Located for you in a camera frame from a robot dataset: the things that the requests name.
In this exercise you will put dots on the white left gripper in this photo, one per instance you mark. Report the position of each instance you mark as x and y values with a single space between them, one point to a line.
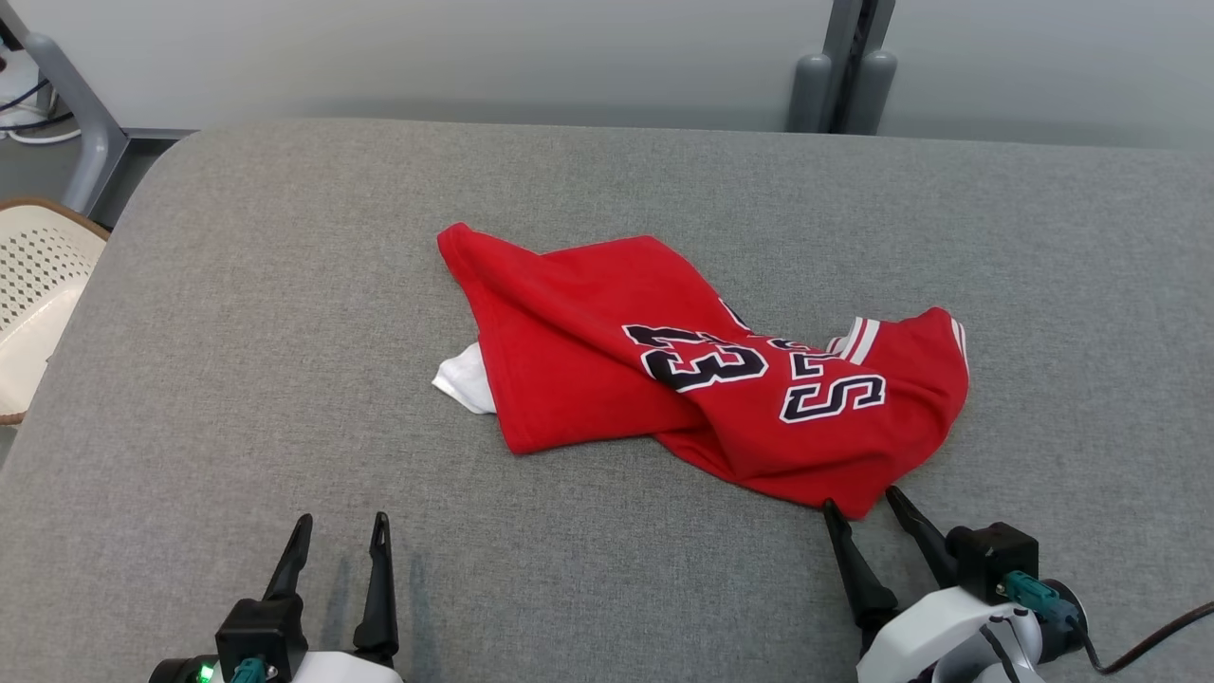
351 669

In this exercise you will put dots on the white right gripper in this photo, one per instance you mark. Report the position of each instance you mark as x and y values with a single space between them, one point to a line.
934 636

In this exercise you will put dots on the red and white number jersey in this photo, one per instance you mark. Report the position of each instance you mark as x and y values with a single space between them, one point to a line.
588 341

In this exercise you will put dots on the grey fabric panel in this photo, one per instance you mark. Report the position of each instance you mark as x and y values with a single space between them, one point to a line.
285 379

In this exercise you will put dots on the dark skirting board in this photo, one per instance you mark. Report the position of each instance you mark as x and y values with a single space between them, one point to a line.
156 135

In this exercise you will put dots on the grey metal table leg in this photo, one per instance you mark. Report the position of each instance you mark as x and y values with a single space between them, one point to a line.
85 123

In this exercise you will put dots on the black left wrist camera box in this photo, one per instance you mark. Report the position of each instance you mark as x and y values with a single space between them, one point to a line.
261 631

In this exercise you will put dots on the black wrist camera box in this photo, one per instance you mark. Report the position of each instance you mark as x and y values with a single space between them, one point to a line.
991 560
261 631

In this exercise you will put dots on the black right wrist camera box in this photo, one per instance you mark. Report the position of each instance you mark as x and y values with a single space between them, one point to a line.
991 560

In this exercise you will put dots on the grey post bracket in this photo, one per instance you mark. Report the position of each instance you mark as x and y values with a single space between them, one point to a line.
839 85

